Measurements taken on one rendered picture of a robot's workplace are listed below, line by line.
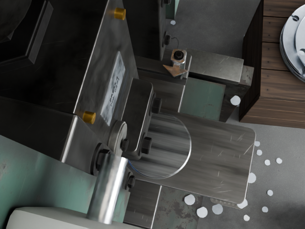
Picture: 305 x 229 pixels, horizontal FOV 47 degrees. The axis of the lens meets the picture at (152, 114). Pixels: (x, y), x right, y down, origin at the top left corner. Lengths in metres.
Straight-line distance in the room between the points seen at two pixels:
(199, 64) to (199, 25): 0.79
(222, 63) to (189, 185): 0.34
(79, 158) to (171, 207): 0.60
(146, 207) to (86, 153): 0.53
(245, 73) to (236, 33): 0.76
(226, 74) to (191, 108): 0.12
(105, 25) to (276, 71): 0.95
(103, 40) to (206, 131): 0.39
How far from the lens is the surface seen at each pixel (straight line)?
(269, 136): 1.51
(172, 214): 0.78
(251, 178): 0.80
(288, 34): 1.23
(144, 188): 0.72
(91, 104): 0.32
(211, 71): 0.85
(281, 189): 1.50
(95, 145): 0.21
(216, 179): 0.65
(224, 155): 0.66
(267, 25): 1.27
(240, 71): 0.86
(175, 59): 0.69
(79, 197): 0.17
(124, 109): 0.47
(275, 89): 1.19
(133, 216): 0.72
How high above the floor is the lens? 1.43
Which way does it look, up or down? 75 degrees down
